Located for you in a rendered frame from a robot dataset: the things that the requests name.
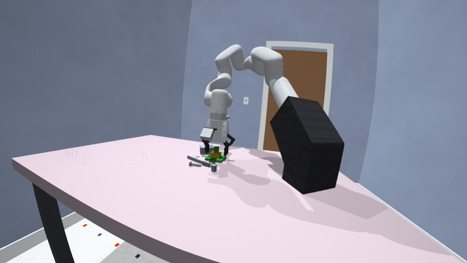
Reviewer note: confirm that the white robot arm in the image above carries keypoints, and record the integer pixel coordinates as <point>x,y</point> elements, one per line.
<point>265,62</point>

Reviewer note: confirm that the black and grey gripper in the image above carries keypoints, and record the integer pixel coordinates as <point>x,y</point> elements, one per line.
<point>221,135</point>

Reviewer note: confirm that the yellow square nut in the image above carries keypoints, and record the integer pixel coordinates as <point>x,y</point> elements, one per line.
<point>215,155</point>

